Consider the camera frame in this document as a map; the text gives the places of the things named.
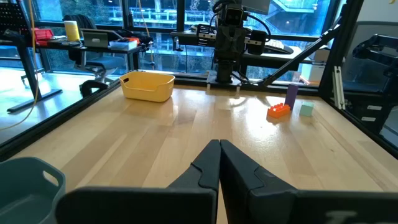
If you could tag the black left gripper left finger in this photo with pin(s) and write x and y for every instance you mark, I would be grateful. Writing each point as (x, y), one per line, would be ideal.
(140, 205)

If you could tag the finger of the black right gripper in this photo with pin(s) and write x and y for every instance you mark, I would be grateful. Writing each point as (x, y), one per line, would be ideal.
(222, 43)
(237, 43)

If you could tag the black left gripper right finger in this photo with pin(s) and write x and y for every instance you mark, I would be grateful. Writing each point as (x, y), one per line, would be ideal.
(311, 208)

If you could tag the purple rectangular block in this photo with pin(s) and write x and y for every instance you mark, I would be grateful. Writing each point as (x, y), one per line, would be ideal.
(291, 96)

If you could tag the orange toy brick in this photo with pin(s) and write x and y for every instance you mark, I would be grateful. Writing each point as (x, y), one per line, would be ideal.
(278, 112)

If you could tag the teal cube block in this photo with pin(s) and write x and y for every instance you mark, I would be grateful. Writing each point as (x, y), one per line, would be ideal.
(306, 109)

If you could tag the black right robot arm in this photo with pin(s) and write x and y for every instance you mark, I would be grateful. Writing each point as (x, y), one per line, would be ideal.
(224, 70)

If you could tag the black keyboard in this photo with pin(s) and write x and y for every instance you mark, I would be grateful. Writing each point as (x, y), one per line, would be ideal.
(280, 46)

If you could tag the black bag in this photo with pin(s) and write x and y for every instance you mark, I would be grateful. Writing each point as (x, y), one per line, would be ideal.
(133, 33)

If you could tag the yellow plastic bin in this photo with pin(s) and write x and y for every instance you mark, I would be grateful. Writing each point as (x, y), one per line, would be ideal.
(146, 93)

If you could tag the white flat box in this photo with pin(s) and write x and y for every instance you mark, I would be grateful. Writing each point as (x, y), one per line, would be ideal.
(122, 45)

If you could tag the black drawer cabinet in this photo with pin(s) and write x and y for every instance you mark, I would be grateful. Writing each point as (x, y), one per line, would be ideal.
(357, 112)

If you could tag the blue plastic bin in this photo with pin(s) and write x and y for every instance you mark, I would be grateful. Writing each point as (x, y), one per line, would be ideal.
(28, 199)

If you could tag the black office chair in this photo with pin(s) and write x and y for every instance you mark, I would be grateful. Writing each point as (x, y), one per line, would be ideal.
(102, 62)

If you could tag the grey laptop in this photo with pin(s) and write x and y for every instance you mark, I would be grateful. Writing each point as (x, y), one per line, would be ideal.
(94, 40)

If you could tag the black clamp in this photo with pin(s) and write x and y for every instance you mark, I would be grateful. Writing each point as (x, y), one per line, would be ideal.
(90, 85)

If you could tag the yellow cylinder roll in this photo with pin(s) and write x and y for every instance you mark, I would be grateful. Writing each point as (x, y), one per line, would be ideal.
(72, 31)

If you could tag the black standing desk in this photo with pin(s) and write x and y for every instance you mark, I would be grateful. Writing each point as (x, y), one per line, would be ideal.
(26, 68)

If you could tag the red plastic bin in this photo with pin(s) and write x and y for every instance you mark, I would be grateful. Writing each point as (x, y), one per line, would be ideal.
(43, 35)

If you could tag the black pegboard cart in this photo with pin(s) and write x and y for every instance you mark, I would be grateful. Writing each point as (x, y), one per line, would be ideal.
(12, 18)

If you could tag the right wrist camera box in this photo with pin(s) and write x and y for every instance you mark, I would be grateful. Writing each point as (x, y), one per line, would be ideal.
(234, 16)

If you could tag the silver aluminium bracket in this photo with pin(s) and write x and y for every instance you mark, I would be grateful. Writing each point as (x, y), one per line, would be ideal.
(339, 87)

